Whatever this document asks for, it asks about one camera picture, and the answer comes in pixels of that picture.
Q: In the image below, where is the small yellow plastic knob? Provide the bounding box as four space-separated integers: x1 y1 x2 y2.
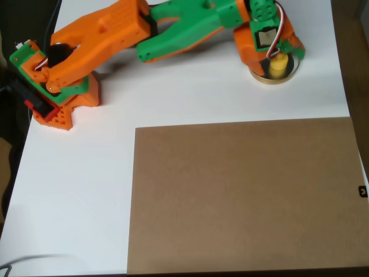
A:
269 53 289 80

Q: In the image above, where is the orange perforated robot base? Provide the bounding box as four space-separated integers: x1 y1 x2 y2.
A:
31 70 101 132

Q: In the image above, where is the round dish gold rim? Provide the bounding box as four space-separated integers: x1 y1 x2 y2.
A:
248 53 300 85

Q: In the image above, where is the brown fibreboard sheet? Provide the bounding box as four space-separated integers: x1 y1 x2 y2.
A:
126 117 362 275

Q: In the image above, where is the red black electronics board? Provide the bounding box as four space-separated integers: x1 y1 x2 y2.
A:
11 77 60 121

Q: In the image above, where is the white red wrist servo wire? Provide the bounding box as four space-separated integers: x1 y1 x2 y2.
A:
266 1 287 59

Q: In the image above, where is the dark power cable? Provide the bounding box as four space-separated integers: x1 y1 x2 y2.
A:
44 0 62 50

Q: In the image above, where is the grey cable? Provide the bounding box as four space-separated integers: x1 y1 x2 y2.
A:
0 253 70 277

